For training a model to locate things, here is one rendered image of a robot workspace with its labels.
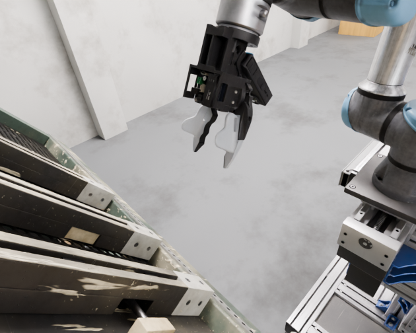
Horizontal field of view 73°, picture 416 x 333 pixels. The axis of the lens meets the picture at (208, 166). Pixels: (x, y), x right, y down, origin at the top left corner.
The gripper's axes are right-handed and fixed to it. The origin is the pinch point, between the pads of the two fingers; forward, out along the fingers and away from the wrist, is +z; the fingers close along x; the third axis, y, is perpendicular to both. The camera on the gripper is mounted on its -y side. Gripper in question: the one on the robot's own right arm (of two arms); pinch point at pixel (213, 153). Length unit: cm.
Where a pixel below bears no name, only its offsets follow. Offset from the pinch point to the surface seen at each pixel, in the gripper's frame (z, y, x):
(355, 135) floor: 7, -271, -51
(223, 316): 40.2, -12.3, 6.5
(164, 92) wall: 25, -202, -276
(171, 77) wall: 4, -207, -276
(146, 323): 26.3, 13.2, 6.7
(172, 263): 40.0, -12.5, -14.4
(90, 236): 29.5, 9.3, -22.1
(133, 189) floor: 98, -96, -158
